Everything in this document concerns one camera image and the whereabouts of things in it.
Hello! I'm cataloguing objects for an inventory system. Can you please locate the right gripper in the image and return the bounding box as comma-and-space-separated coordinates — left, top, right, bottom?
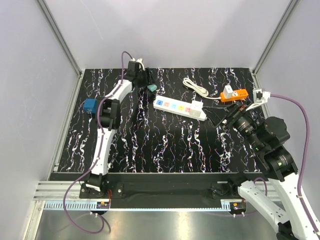
201, 99, 265, 151

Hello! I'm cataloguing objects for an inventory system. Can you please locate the teal plug adapter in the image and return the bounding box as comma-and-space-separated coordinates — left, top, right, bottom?
147, 84, 157, 92

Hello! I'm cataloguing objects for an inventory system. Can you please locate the white grey plug adapter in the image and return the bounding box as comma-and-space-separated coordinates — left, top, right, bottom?
189, 100, 203, 117

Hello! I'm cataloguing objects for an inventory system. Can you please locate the white charger adapter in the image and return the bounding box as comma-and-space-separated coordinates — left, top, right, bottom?
222, 85, 234, 99

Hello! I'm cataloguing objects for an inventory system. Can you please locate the white multicolour power strip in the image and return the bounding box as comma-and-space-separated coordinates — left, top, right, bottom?
153, 95, 207, 121

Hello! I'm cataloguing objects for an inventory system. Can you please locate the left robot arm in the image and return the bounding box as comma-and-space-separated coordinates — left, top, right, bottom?
84, 63, 154, 198

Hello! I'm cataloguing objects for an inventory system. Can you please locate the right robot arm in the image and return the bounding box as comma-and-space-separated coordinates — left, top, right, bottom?
202, 102, 320, 240

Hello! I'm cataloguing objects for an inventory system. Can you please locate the orange power strip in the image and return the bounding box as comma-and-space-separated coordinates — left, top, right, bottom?
219, 89, 249, 103

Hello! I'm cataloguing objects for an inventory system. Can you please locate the blue cube adapter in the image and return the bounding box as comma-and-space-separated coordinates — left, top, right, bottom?
83, 98, 98, 115

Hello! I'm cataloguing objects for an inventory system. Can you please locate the black marble pattern mat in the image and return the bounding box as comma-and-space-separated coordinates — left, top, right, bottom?
57, 67, 259, 173

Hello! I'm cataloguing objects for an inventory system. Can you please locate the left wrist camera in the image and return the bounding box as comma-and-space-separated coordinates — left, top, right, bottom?
127, 58, 145, 73

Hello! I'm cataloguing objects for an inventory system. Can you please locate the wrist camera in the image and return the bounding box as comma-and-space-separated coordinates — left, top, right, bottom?
127, 58, 145, 73
246, 88, 271, 111

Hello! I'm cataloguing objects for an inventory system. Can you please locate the white coiled power cord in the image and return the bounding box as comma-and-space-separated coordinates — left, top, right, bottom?
182, 77, 223, 100

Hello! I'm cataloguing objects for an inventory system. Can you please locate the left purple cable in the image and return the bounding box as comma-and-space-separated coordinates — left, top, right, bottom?
62, 51, 133, 235

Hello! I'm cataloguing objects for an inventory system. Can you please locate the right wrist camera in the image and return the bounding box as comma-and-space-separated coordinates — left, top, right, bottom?
246, 88, 271, 111

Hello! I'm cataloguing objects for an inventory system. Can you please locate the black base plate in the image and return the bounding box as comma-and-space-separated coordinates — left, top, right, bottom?
79, 173, 243, 211

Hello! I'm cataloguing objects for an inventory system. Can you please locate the white slotted cable duct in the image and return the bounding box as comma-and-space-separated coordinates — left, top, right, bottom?
44, 201, 110, 211

